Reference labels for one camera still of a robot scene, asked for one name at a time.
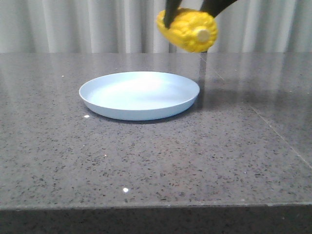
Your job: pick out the yellow corn cob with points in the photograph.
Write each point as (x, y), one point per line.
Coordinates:
(193, 31)

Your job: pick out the white pleated curtain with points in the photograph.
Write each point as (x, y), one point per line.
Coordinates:
(129, 26)

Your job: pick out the black gripper finger corn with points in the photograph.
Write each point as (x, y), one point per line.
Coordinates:
(171, 7)
(215, 7)

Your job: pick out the light blue round plate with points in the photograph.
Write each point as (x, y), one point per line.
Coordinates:
(139, 95)

